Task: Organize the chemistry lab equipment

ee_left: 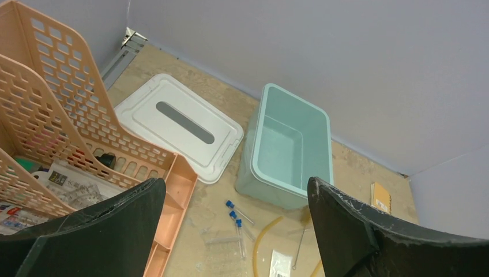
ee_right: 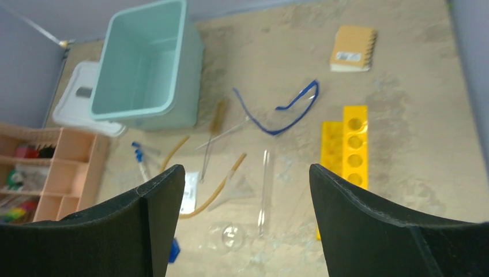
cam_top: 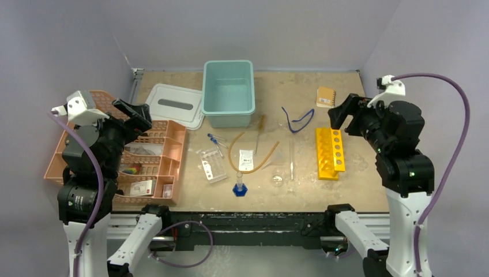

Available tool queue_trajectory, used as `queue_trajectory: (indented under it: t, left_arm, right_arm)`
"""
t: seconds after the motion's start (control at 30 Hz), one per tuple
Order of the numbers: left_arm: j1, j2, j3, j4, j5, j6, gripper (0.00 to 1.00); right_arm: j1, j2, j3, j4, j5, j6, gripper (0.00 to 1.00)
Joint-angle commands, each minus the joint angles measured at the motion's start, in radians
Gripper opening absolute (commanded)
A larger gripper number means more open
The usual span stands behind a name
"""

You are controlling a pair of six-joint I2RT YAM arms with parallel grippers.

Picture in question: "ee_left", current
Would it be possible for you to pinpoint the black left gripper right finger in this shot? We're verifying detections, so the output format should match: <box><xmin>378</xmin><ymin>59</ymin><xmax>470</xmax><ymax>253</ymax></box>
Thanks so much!
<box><xmin>307</xmin><ymin>177</ymin><xmax>488</xmax><ymax>276</ymax></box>

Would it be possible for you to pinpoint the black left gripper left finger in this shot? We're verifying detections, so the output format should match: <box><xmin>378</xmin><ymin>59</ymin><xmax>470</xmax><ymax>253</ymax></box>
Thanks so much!
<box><xmin>1</xmin><ymin>178</ymin><xmax>166</xmax><ymax>276</ymax></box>

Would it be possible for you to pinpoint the yellow rubber tubing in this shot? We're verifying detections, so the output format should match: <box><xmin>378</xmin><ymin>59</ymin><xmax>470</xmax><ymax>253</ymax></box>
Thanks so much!
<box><xmin>252</xmin><ymin>216</ymin><xmax>322</xmax><ymax>277</ymax></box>

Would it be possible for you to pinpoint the small white plastic packet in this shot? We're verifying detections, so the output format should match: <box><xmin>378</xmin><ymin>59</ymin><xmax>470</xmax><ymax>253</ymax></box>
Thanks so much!
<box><xmin>269</xmin><ymin>250</ymin><xmax>292</xmax><ymax>277</ymax></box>

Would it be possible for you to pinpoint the peach plastic file organizer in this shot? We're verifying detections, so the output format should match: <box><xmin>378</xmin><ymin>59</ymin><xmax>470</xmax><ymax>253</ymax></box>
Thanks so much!
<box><xmin>1</xmin><ymin>1</ymin><xmax>197</xmax><ymax>276</ymax></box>

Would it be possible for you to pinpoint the clear acrylic test tube rack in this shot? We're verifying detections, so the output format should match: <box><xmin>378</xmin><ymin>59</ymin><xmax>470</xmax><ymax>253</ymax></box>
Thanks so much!
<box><xmin>200</xmin><ymin>229</ymin><xmax>248</xmax><ymax>276</ymax></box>

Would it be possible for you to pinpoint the mint green plastic bin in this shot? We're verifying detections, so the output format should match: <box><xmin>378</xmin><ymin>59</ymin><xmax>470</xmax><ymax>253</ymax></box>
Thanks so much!
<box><xmin>235</xmin><ymin>83</ymin><xmax>334</xmax><ymax>210</ymax></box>

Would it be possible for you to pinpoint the white plastic bin lid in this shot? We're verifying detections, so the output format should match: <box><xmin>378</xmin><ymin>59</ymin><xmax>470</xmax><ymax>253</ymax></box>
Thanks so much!
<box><xmin>114</xmin><ymin>73</ymin><xmax>244</xmax><ymax>184</ymax></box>

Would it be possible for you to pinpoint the wire test tube brush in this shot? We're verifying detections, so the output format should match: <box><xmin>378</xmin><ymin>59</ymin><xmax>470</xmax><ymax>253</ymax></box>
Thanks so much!
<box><xmin>292</xmin><ymin>211</ymin><xmax>311</xmax><ymax>270</ymax></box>

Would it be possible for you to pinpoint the aluminium frame rail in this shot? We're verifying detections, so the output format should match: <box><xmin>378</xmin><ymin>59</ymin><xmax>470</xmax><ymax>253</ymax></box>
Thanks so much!
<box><xmin>101</xmin><ymin>27</ymin><xmax>148</xmax><ymax>90</ymax></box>

